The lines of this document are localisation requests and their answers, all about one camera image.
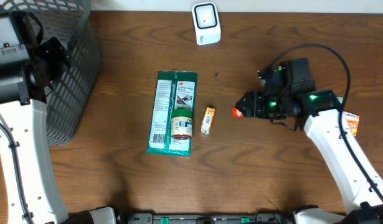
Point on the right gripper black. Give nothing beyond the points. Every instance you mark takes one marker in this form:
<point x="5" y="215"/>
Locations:
<point x="257" y="101"/>

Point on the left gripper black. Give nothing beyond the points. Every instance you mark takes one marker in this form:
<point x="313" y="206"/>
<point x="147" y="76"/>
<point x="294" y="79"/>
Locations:
<point x="53" y="57"/>

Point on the red snack bar wrapper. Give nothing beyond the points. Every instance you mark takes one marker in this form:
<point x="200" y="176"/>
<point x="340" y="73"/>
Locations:
<point x="236" y="113"/>

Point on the orange tissue pack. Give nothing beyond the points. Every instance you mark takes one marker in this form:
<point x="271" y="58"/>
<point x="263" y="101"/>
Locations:
<point x="207" y="120"/>
<point x="352" y="121"/>

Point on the green lid glass jar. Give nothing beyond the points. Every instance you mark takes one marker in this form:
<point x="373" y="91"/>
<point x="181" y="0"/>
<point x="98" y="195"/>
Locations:
<point x="181" y="124"/>

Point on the green 3M gloves package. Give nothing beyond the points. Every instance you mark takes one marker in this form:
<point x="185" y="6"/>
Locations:
<point x="175" y="89"/>

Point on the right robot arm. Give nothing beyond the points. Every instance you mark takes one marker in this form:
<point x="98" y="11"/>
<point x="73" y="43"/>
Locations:
<point x="360" y="185"/>

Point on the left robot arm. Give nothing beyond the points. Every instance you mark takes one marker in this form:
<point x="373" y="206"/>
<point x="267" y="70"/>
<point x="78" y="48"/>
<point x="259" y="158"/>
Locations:
<point x="32" y="192"/>

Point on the white barcode scanner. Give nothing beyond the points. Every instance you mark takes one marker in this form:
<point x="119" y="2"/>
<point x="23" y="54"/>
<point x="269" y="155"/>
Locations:
<point x="206" y="23"/>

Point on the grey plastic mesh basket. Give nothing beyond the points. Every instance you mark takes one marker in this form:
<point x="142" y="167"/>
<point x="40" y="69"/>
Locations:
<point x="66" y="20"/>

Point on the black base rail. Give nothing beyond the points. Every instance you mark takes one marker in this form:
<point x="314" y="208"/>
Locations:
<point x="259" y="217"/>

